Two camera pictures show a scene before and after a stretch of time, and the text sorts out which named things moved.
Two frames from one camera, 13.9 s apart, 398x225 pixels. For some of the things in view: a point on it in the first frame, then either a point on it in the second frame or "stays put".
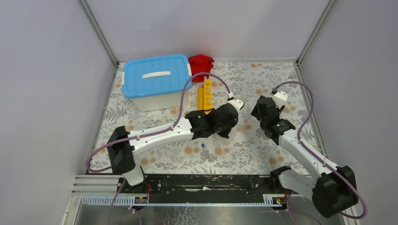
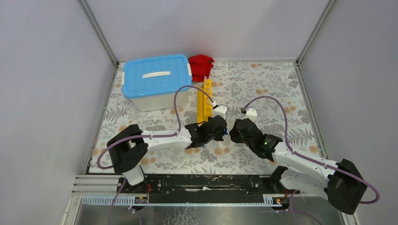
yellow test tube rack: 204,96 stays put
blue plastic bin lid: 156,75 stays put
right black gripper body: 254,113 → 236,138
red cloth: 200,63 stays put
